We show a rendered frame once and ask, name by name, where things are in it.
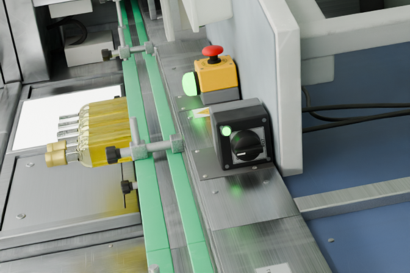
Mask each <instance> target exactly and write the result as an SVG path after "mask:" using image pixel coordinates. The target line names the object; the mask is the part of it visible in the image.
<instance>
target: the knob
mask: <svg viewBox="0 0 410 273"><path fill-rule="evenodd" d="M231 149H232V151H233V153H234V154H235V156H236V157H237V158H239V159H240V160H242V161H251V160H254V159H255V158H257V157H258V156H259V154H260V153H263V152H264V150H263V147H262V145H261V140H260V138H259V136H258V135H257V133H255V132H253V131H252V130H242V131H239V132H238V133H236V134H235V135H234V136H233V138H232V140H231Z"/></svg>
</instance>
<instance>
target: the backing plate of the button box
mask: <svg viewBox="0 0 410 273"><path fill-rule="evenodd" d="M174 98H175V101H176V105H177V107H178V111H179V112H184V111H188V110H194V109H198V108H204V107H209V106H210V105H216V104H222V103H227V102H234V101H239V99H237V100H233V101H226V102H220V103H216V104H209V105H203V102H202V100H201V98H200V95H194V96H189V95H186V94H185V95H181V96H175V97H174Z"/></svg>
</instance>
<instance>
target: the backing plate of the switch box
mask: <svg viewBox="0 0 410 273"><path fill-rule="evenodd" d="M191 153H192V157H193V161H194V164H195V167H196V171H197V173H198V177H199V180H200V181H203V180H209V179H216V178H219V177H226V176H232V175H236V174H242V173H246V172H252V171H258V170H263V169H269V168H275V166H274V164H273V162H269V163H263V164H258V165H252V166H246V167H242V168H235V169H229V170H225V171H224V170H222V168H221V166H220V162H219V161H218V157H217V155H216V152H215V149H214V147H207V148H203V149H197V150H193V151H191Z"/></svg>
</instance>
